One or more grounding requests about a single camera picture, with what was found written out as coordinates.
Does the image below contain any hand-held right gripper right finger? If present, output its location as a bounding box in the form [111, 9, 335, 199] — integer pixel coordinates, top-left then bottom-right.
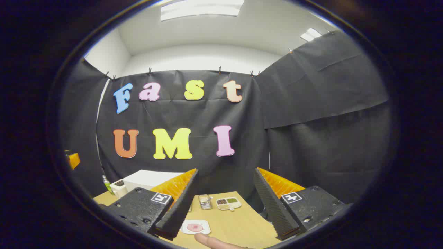
[253, 167, 347, 241]

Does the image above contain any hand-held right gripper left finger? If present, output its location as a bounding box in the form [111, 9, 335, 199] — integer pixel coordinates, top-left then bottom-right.
[100, 168, 200, 241]

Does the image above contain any white square food plate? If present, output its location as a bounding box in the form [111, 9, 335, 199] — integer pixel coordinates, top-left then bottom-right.
[181, 219, 211, 236]

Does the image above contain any white microwave oven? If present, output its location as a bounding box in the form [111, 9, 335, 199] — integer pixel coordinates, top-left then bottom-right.
[123, 169, 184, 193]

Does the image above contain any green label drink bottle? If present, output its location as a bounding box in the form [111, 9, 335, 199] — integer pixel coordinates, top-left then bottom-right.
[102, 175, 114, 194]

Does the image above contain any white divided snack tray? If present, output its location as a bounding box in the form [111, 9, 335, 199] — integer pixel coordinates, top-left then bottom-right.
[216, 197, 242, 211]

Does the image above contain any white toaster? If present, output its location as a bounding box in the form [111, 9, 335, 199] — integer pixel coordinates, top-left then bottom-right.
[110, 180, 128, 199]

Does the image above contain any black backdrop cloth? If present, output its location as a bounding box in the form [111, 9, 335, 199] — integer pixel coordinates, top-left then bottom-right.
[59, 30, 393, 208]

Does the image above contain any row of backdrop clips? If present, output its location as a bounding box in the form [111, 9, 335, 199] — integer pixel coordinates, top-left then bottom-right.
[104, 31, 338, 81]

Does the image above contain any small ceiling light panel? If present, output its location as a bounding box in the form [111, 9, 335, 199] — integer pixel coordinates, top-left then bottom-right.
[300, 28, 322, 42]

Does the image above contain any long ceiling light panel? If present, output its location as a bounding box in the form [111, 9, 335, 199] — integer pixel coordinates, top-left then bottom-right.
[160, 0, 245, 22]

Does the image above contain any metal wire basket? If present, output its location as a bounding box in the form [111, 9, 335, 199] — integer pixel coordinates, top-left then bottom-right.
[198, 194, 213, 210]

